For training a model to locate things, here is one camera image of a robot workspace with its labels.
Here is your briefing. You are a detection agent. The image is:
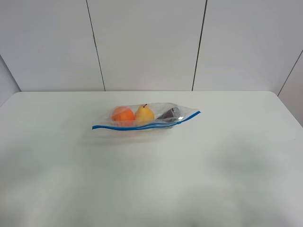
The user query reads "yellow pear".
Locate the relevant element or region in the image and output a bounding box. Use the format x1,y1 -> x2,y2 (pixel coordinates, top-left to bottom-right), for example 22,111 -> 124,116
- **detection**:
134,104 -> 154,126

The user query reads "orange fruit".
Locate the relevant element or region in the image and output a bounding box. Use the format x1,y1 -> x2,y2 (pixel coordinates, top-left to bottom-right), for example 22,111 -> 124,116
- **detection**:
111,106 -> 134,121

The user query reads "dark purple eggplant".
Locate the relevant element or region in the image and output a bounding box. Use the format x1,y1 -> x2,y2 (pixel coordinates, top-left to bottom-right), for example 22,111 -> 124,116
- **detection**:
157,107 -> 180,123

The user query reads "clear zip bag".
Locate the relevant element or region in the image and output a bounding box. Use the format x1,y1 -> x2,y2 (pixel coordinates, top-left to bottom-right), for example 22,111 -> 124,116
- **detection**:
92,103 -> 201,131

